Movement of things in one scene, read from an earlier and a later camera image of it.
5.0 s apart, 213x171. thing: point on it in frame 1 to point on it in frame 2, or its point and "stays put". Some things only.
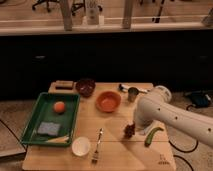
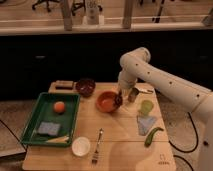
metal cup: x=132 y=93 stays put
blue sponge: x=48 y=128 stays put
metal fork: x=95 y=153 stays put
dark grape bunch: x=129 y=130 to x=118 y=99
